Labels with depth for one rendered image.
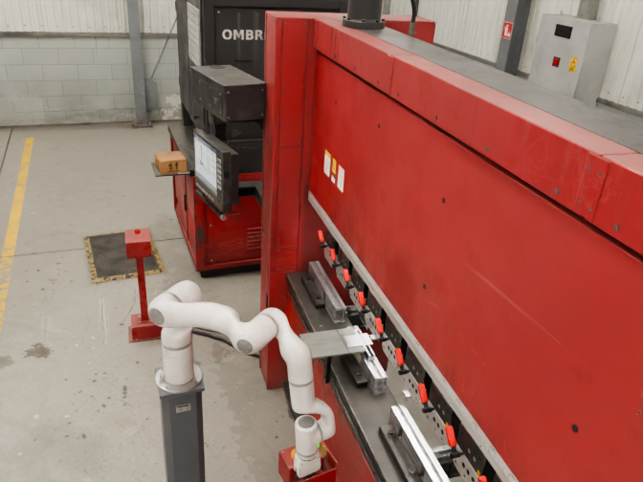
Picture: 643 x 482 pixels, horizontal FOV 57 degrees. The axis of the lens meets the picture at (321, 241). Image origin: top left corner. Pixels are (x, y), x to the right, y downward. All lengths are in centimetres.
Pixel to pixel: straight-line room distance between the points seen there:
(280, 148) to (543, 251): 195
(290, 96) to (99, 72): 640
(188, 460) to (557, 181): 198
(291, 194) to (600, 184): 222
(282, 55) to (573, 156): 196
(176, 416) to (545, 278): 165
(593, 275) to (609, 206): 16
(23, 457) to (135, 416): 62
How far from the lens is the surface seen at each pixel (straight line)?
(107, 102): 941
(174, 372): 247
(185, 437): 268
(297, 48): 306
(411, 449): 241
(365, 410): 262
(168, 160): 461
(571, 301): 143
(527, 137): 148
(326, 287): 321
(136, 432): 381
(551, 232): 145
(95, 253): 566
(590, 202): 132
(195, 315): 223
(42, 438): 391
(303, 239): 342
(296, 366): 209
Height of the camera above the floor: 265
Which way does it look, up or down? 27 degrees down
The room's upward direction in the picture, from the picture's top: 4 degrees clockwise
